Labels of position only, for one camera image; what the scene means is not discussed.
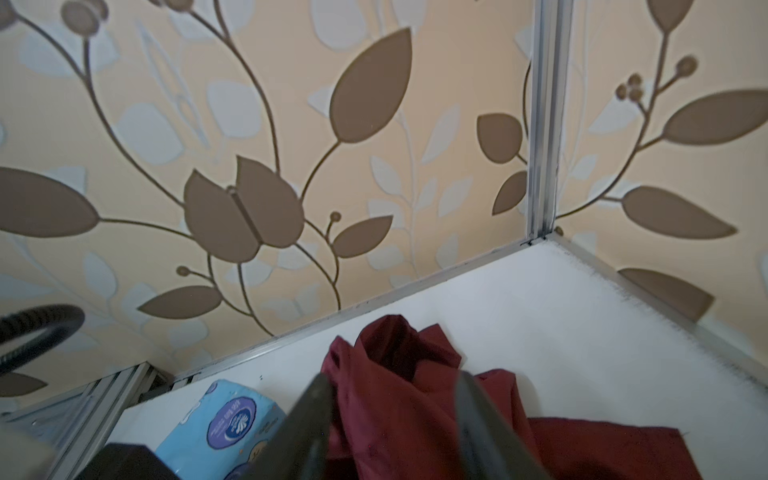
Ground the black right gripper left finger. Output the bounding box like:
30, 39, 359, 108
241, 373, 333, 480

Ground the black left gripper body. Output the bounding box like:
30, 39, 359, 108
75, 443, 179, 480

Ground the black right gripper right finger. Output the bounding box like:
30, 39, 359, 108
454, 371, 551, 479

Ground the maroon cloth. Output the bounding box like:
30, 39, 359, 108
321, 315, 701, 479

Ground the blue tissue pack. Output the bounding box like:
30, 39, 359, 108
155, 380, 286, 479

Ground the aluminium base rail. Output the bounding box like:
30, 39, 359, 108
1, 363, 171, 479

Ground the black corrugated cable left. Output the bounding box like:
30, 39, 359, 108
0, 304, 86, 378

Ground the aluminium frame post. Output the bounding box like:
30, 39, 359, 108
526, 1, 573, 239

